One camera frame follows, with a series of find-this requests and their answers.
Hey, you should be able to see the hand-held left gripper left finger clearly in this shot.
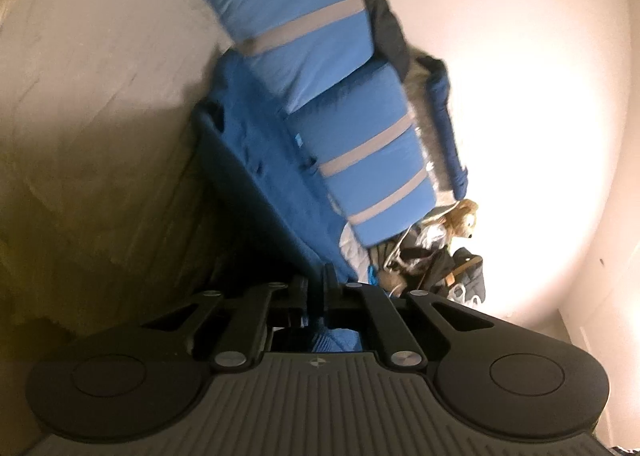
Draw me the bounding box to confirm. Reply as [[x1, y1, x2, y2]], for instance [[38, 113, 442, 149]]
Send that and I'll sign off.
[[144, 276, 314, 372]]

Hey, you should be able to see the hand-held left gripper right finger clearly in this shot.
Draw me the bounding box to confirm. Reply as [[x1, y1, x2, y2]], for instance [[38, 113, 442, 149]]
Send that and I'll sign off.
[[322, 263, 506, 372]]

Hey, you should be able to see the beige lace cloth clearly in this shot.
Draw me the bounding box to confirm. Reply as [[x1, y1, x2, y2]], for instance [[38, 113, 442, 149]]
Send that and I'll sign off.
[[400, 54, 453, 199]]

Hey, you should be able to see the navy blue blanket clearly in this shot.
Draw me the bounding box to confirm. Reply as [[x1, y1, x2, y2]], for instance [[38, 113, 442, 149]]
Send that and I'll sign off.
[[427, 70, 470, 200]]

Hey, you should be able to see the blue grey-striped pillow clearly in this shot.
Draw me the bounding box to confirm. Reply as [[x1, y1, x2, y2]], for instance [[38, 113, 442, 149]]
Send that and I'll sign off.
[[180, 0, 377, 103], [284, 61, 439, 245]]

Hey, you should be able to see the blue sweater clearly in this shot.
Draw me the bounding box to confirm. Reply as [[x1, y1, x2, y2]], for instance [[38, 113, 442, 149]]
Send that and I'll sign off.
[[192, 54, 370, 354]]

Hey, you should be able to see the brown teddy bear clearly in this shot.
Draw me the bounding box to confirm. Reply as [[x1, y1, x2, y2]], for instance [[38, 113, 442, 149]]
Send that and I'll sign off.
[[439, 200, 480, 242]]

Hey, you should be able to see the pile of dark clothes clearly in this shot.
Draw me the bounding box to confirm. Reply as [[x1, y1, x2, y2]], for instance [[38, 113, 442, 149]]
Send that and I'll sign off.
[[372, 235, 487, 308]]

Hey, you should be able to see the black cloth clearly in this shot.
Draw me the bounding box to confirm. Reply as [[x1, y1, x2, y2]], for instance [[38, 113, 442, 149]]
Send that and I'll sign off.
[[357, 0, 417, 80]]

